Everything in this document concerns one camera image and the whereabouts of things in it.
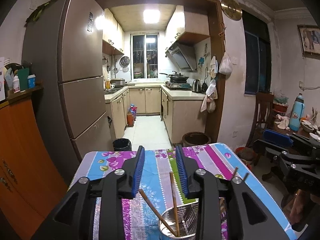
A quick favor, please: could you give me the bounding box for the light wooden chopstick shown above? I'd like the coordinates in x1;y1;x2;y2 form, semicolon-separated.
138;189;178;237

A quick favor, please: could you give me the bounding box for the metal perforated utensil holder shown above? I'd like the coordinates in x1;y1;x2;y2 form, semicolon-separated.
158;196;226;240

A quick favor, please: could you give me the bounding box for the reddish wooden chopstick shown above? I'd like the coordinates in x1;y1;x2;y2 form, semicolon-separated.
169;172;180;237

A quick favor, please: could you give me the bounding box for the kitchen window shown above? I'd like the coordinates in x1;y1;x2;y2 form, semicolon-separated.
131;33;159;80

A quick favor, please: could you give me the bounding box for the wooden dining chair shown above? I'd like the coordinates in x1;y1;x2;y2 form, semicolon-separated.
246;92;274;147

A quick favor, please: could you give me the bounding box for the blue thermos bottle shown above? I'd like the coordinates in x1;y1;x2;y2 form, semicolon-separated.
289;93;305;132

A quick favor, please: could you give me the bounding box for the black trash bin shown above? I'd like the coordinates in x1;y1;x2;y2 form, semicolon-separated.
112;138;132;152

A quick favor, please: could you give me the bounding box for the floral striped tablecloth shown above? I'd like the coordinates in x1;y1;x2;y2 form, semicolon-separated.
72;143;297;239

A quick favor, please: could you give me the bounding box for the brown ceramic jar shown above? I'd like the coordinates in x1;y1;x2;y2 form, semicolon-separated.
182;132;211;147

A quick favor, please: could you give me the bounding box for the white plastic bag hanging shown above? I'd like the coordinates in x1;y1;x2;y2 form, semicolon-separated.
219;51;233;75

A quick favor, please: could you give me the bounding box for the orange wooden cabinet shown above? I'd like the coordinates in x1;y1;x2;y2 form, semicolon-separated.
1;86;67;239

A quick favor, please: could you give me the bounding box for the steel electric kettle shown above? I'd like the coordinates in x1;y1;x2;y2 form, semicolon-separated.
191;79;201;93

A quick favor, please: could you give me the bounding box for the framed elephant picture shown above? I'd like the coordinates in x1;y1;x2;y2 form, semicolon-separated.
297;24;320;60

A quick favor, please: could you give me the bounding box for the black wok on stove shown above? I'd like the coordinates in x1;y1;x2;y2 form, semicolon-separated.
160;72;189;83

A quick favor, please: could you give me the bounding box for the range hood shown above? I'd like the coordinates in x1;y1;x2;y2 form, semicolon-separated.
165;42;197;72

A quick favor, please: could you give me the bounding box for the bronze refrigerator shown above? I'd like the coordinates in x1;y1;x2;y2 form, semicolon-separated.
22;0;112;182

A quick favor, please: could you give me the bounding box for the gold round wall clock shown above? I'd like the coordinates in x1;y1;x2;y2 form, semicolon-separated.
221;0;242;21

